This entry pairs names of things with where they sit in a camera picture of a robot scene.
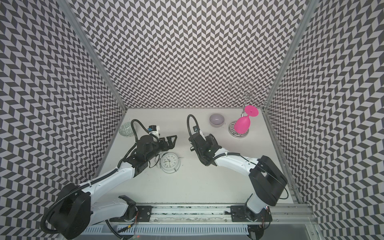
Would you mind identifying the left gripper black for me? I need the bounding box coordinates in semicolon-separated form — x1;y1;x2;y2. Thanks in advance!
146;135;177;162

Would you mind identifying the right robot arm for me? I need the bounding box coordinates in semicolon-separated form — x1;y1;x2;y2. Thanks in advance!
187;114;288;222

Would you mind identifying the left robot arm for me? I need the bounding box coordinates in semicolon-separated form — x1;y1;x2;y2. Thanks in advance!
40;125;177;240

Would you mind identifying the white alarm clock left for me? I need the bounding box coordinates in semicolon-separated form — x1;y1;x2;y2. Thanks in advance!
160;153;181;174

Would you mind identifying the lilac small bowl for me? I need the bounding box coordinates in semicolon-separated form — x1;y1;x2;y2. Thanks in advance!
209;113;225;128

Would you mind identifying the pink plastic wine glass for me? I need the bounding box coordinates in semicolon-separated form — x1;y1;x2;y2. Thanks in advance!
234;105;259;134

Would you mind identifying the green patterned glass dish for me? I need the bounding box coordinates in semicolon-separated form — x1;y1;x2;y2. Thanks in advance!
119;122;135;137

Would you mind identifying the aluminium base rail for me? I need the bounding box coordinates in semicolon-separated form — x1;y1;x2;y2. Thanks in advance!
137;203;317;225

